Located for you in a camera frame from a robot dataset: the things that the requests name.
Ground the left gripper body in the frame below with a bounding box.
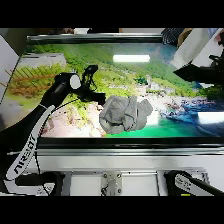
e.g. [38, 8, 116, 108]
[79, 88, 107, 106]

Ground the grey garment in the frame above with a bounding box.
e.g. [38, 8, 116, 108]
[98, 95, 154, 135]

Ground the dark striped garment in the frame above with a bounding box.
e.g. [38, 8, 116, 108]
[161, 28, 185, 45]

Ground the white garment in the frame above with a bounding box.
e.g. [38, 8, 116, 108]
[193, 29, 224, 68]
[171, 28, 220, 70]

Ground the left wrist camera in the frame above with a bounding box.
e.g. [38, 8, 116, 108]
[81, 64, 100, 88]

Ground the silver frame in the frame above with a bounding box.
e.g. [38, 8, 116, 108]
[6, 32, 224, 197]

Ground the black cable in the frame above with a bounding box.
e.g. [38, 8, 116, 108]
[32, 151, 53, 196]

